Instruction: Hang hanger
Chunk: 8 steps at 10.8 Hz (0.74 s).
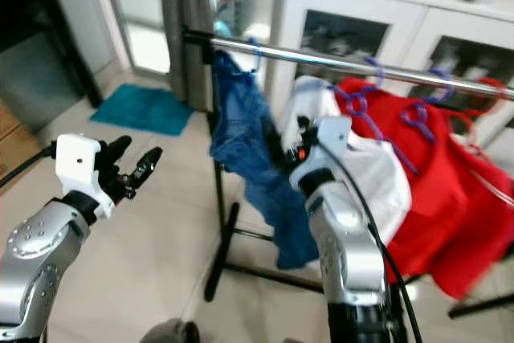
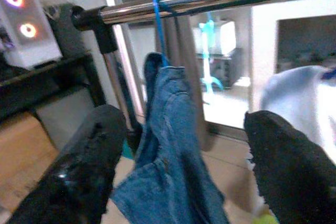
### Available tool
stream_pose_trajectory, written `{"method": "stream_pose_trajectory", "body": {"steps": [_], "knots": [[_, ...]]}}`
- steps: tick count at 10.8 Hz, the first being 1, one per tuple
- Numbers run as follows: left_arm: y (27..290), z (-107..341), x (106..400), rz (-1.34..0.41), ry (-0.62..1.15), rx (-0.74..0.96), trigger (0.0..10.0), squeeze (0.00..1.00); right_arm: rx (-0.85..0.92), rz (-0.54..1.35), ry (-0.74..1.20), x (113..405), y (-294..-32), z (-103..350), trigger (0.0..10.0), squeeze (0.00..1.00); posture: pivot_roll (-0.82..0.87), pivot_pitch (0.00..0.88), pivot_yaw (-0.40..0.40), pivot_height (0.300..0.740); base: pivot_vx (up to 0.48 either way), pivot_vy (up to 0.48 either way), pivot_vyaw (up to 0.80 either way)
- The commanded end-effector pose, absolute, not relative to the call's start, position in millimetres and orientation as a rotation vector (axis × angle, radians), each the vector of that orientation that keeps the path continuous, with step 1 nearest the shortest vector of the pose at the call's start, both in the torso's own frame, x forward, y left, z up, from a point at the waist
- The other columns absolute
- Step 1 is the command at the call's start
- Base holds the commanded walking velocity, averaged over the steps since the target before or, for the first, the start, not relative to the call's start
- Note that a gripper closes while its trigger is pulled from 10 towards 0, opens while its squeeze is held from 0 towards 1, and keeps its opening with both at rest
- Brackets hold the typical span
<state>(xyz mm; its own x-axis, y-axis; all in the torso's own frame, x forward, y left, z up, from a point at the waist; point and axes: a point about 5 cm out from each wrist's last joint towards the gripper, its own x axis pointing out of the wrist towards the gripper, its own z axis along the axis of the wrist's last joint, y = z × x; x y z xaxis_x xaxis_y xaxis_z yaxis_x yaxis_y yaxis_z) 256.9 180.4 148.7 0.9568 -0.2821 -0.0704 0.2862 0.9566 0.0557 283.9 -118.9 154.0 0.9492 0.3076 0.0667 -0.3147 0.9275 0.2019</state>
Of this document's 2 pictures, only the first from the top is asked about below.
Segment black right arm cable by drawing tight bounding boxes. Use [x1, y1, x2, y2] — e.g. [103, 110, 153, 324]
[328, 141, 424, 343]

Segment teal floor mat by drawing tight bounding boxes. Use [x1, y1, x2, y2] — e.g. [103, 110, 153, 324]
[89, 83, 195, 137]

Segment purple plastic hanger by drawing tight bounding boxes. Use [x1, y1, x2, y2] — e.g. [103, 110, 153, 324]
[400, 67, 456, 148]
[245, 36, 266, 77]
[336, 55, 420, 177]

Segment black desk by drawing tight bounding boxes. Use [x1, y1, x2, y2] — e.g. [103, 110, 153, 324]
[0, 0, 103, 108]

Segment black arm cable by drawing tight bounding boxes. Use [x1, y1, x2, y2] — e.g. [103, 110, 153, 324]
[0, 142, 59, 189]
[328, 141, 424, 343]

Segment chrome clothes rack rail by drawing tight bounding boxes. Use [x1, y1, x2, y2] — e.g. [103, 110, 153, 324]
[182, 29, 514, 93]

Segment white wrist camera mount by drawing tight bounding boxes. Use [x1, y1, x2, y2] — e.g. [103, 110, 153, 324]
[54, 133, 115, 221]
[292, 115, 353, 193]

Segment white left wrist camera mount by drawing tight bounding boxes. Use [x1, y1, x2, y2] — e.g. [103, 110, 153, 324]
[54, 133, 115, 221]

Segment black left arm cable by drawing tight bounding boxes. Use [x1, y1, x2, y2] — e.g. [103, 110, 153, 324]
[0, 142, 59, 189]

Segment black clothes rack frame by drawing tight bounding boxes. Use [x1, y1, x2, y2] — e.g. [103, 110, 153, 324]
[202, 42, 514, 321]

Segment grey robot foot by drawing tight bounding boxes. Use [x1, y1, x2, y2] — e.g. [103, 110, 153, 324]
[137, 318, 203, 343]

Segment red garment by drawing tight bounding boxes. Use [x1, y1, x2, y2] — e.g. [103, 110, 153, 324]
[336, 76, 514, 301]

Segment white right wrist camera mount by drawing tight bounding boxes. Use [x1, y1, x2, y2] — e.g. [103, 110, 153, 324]
[292, 115, 353, 193]

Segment blue denim jeans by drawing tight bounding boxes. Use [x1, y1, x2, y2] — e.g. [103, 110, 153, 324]
[208, 49, 324, 272]

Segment white garment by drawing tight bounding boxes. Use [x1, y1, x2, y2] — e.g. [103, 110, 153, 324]
[279, 76, 414, 249]

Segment grey curtain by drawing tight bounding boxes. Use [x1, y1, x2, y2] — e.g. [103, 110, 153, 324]
[159, 0, 215, 112]

